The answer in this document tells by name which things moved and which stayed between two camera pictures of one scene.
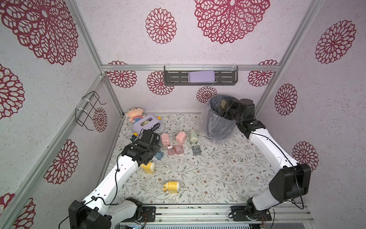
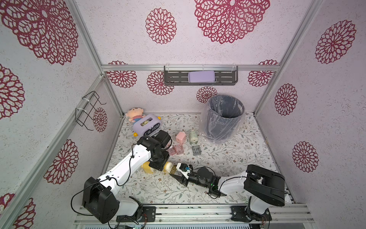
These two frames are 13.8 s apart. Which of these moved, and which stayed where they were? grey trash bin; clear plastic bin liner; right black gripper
Moved: right black gripper
Stayed: grey trash bin; clear plastic bin liner
